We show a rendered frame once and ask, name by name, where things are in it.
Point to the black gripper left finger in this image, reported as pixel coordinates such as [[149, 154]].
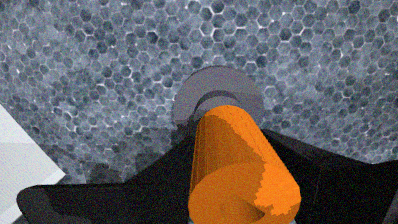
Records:
[[157, 195]]

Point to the orange knob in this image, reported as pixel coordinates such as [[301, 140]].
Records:
[[237, 177]]

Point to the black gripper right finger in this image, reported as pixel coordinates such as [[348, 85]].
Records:
[[336, 189]]

